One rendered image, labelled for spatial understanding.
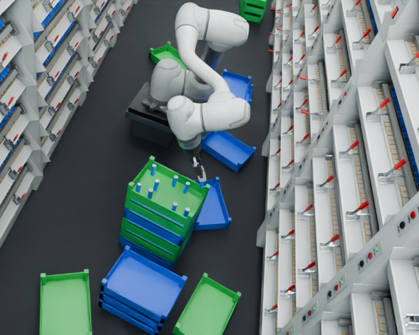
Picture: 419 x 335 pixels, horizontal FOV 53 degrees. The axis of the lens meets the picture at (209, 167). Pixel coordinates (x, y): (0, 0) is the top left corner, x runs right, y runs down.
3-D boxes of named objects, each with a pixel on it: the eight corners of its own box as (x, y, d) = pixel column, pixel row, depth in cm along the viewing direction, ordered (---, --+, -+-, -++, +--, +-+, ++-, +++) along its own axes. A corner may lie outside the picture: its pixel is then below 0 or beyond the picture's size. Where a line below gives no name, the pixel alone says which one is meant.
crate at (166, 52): (147, 57, 317) (149, 48, 311) (167, 50, 329) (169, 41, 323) (175, 80, 307) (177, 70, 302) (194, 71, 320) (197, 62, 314)
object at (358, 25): (352, 81, 159) (357, 48, 149) (340, 6, 200) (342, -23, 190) (411, 79, 155) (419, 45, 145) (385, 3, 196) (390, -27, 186)
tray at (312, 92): (310, 149, 186) (312, 133, 179) (306, 71, 228) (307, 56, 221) (358, 149, 183) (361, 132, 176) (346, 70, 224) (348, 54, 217)
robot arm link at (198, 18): (176, 18, 173) (209, 24, 175) (178, -8, 183) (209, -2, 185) (171, 44, 184) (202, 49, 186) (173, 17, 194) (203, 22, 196)
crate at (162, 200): (126, 195, 181) (128, 184, 176) (148, 166, 195) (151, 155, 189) (187, 228, 178) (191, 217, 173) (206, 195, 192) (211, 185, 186)
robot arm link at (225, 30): (181, 76, 254) (217, 82, 258) (179, 101, 250) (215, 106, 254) (207, -1, 181) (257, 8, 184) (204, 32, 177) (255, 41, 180)
